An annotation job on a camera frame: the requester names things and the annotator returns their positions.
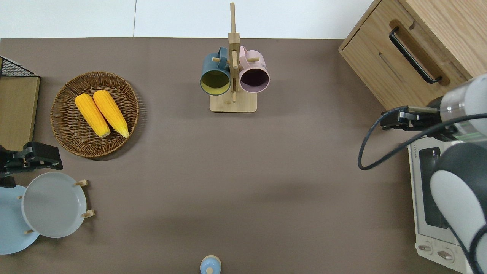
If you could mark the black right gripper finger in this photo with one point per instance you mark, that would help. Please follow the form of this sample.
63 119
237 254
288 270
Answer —
402 109
390 121

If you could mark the wooden plate rack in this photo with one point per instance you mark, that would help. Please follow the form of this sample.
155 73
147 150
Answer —
81 183

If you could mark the brown table mat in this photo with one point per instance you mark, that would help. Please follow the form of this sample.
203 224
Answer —
266 171

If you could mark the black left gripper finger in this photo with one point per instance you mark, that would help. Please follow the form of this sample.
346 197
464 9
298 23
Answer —
45 165
42 149

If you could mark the wooden mug rack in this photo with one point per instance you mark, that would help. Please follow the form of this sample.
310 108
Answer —
233 106

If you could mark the pink mug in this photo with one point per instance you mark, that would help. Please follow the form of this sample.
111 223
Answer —
254 74

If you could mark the brown wicker basket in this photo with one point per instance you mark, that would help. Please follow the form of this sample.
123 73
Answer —
68 125

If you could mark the light blue plate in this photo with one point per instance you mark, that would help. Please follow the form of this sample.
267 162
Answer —
11 236

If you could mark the grey plate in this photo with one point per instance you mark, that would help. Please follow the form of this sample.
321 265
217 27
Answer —
53 205

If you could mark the dark blue mug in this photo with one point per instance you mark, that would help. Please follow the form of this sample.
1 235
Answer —
215 64

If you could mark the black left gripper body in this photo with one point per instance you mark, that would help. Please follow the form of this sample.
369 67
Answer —
11 161

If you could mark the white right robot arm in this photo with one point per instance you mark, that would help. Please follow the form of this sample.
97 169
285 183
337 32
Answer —
460 213

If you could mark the small blue round bell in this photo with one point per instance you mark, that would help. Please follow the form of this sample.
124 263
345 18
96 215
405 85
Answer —
210 264

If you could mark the light wooden cabinet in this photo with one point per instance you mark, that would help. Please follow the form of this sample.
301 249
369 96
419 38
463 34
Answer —
449 26

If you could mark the cream oven knob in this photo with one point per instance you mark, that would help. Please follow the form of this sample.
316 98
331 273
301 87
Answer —
425 248
445 255

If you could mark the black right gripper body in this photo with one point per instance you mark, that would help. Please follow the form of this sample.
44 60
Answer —
426 121

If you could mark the white toaster oven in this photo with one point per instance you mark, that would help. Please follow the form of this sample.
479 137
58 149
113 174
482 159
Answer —
414 213

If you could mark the yellow corn cob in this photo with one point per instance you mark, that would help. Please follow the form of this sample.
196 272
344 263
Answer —
111 113
92 116

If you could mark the light wooden drawer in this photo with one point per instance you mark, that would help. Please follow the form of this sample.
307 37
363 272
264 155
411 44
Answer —
407 64

